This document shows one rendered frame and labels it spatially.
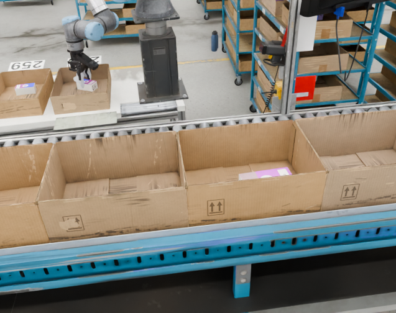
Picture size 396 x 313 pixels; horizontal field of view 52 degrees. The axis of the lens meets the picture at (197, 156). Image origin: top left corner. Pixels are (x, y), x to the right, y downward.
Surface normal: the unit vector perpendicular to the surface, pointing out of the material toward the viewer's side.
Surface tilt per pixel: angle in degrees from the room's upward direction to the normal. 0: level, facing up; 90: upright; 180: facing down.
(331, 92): 91
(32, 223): 90
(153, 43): 90
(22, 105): 91
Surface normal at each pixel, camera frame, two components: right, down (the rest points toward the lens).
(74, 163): 0.14, 0.55
